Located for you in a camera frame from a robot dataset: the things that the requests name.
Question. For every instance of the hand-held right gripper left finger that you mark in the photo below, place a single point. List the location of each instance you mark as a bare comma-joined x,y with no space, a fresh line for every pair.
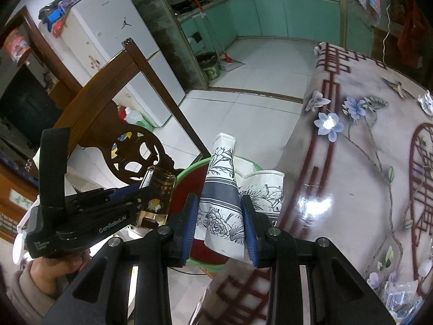
190,230

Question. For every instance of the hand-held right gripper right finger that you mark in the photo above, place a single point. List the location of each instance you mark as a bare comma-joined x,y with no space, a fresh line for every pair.
249,233

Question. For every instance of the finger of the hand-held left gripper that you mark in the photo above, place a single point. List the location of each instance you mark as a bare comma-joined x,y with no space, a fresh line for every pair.
125,190
111,208

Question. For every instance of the gold and brown box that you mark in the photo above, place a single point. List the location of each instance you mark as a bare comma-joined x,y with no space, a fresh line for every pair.
162,189

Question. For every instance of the green and red trash bin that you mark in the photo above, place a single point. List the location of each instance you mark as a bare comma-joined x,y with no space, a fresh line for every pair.
186,184

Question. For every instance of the floral paper cup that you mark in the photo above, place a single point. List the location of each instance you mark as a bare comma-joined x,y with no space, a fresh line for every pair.
220,182
264,193

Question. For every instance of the person's left forearm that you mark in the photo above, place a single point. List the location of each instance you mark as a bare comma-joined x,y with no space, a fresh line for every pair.
18,294

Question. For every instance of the person's left hand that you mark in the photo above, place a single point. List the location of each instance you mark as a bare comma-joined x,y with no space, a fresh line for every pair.
50,270

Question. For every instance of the carved dark wooden chair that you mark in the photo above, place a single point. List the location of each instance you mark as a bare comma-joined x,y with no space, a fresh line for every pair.
101,98

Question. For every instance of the dark bucket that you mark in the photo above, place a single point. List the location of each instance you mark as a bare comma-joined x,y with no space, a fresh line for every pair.
208,66

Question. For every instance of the white refrigerator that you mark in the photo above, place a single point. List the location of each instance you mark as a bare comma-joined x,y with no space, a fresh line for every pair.
111,40

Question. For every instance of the clear plastic packets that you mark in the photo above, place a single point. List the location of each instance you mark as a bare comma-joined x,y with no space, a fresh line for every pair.
402,298

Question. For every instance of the mop with red head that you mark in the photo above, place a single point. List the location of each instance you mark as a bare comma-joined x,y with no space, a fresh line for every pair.
226,58

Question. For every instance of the teal kitchen cabinets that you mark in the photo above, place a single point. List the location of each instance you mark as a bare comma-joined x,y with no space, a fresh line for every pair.
270,17

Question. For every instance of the crumpled silver wrapper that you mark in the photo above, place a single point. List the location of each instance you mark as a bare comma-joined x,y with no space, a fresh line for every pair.
427,102

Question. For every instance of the red hanging clothing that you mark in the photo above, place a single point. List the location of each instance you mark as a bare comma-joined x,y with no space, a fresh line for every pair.
409,37

